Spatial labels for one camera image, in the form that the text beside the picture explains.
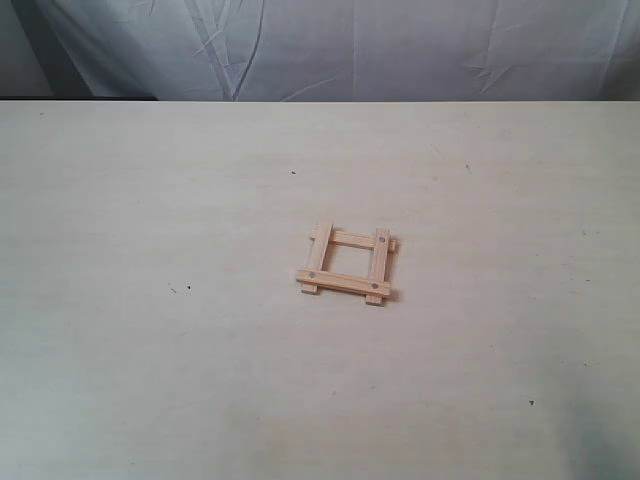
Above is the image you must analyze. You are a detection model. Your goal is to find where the wooden stick with holes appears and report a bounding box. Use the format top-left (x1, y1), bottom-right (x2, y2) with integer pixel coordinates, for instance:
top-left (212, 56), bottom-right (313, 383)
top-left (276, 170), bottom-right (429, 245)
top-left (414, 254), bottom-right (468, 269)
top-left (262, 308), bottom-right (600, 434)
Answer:
top-left (296, 269), bottom-right (391, 298)
top-left (365, 228), bottom-right (390, 306)

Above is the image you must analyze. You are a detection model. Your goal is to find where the plain horizontal wooden stick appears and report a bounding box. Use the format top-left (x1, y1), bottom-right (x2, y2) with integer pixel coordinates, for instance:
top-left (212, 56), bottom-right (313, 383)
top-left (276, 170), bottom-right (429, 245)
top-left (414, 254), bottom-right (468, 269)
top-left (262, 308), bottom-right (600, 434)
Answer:
top-left (309, 229), bottom-right (398, 253)

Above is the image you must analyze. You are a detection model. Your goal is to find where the white backdrop cloth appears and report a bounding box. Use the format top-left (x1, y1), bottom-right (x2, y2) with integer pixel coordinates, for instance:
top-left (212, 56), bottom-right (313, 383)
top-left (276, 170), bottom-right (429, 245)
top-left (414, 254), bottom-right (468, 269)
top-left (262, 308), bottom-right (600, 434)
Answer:
top-left (1, 0), bottom-right (639, 102)

